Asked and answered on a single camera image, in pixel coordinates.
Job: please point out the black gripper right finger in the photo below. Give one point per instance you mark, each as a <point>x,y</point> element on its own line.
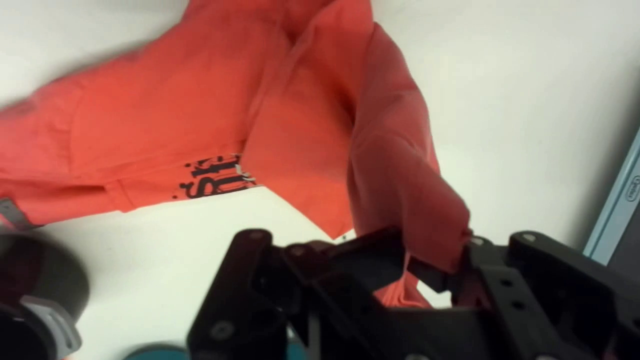
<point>552,300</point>

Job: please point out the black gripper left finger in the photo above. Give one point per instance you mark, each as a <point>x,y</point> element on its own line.
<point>267,292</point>

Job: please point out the orange sweatshirt with black print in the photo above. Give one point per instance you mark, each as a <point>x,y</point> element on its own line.
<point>201,112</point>

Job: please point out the light blue panel edge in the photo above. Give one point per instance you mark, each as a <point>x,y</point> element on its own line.
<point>616,200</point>

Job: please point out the teal round object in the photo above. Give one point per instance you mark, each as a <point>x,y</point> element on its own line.
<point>156,352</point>

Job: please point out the black round object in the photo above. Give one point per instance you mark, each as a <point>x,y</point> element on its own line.
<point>36,292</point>

